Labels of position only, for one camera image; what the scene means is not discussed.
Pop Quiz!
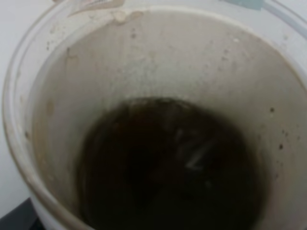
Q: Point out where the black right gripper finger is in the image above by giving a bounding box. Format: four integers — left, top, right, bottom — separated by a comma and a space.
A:
0, 198, 45, 230

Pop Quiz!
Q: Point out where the blue sleeved paper cup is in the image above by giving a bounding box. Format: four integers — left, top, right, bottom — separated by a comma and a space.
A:
2, 0, 307, 230

